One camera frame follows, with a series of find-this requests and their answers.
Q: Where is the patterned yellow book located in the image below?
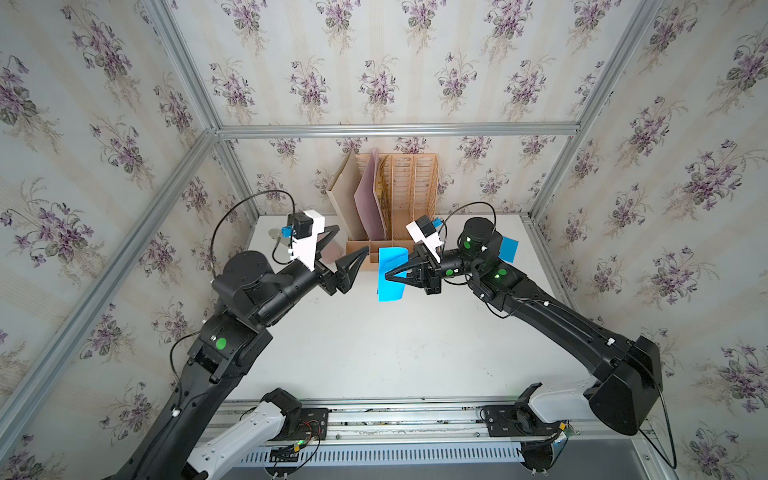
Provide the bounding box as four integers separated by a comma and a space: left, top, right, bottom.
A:
374, 155, 391, 239

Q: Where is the beige folder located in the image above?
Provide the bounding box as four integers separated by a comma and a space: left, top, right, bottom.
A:
327, 152, 367, 240

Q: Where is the aluminium mounting rail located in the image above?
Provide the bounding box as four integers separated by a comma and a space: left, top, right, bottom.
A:
227, 398, 658, 448

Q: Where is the pink pencil case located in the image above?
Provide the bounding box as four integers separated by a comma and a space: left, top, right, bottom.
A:
321, 240, 345, 265

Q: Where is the pink folder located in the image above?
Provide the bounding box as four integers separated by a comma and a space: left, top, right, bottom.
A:
354, 149, 386, 241

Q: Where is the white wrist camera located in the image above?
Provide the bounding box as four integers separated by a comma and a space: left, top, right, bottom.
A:
282, 210, 326, 271
406, 215, 444, 264

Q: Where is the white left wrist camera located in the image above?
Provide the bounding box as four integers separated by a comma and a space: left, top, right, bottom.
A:
282, 210, 326, 271

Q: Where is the peach plastic file organizer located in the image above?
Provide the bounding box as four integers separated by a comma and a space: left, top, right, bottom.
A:
345, 152, 439, 269

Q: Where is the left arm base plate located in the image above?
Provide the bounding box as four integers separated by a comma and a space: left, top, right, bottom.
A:
273, 408, 330, 441

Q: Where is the blue square paper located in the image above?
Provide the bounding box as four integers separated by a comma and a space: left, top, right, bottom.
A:
498, 236, 519, 264
377, 247, 409, 302

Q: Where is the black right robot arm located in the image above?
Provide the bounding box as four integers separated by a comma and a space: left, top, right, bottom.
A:
381, 216, 666, 473

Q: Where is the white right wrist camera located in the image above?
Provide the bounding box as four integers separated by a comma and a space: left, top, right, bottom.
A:
406, 215, 444, 264

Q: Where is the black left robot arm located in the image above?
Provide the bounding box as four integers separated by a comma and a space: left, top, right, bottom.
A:
114, 210, 369, 479

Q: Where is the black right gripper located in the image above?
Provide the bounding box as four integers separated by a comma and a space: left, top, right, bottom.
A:
386, 245, 484, 299

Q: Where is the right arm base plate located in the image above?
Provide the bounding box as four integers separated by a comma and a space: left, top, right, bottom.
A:
480, 405, 567, 438

